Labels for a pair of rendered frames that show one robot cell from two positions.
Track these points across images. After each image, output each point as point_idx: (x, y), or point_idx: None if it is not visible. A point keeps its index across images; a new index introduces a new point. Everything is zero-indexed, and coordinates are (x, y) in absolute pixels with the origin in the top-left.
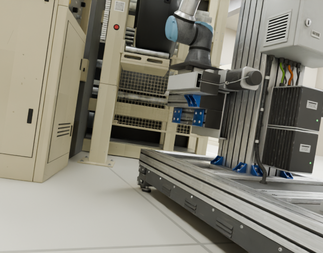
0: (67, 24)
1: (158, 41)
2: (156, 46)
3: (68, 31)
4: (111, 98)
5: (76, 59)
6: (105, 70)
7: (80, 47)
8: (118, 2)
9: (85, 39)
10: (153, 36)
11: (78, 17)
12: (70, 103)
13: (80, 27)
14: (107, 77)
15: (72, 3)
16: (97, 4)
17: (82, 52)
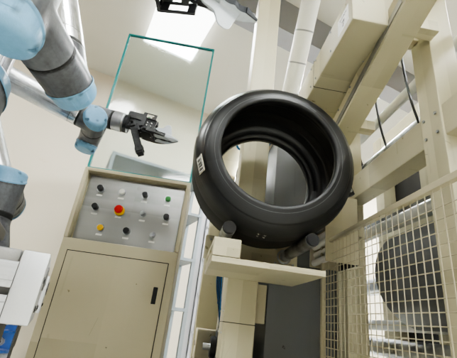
0: (66, 253)
1: (208, 210)
2: (218, 221)
3: (68, 261)
4: (218, 349)
5: (123, 290)
6: (223, 295)
7: (141, 272)
8: (236, 183)
9: (170, 258)
10: (203, 207)
11: (150, 236)
12: (110, 357)
13: (134, 247)
14: (222, 308)
15: (125, 224)
16: (277, 196)
17: (157, 277)
